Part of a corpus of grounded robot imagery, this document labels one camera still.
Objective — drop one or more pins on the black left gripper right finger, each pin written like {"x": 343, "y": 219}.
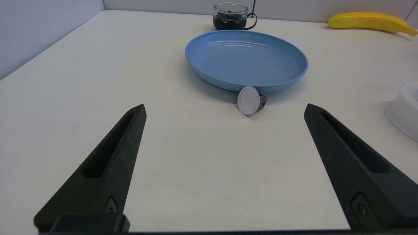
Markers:
{"x": 365, "y": 182}

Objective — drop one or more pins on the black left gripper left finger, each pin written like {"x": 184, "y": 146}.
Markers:
{"x": 104, "y": 182}

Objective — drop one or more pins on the dark grey coffee capsule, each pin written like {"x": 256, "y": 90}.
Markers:
{"x": 249, "y": 100}

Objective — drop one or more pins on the yellow banana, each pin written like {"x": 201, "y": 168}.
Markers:
{"x": 365, "y": 20}

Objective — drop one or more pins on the blue oval plate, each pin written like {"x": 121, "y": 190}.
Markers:
{"x": 245, "y": 58}

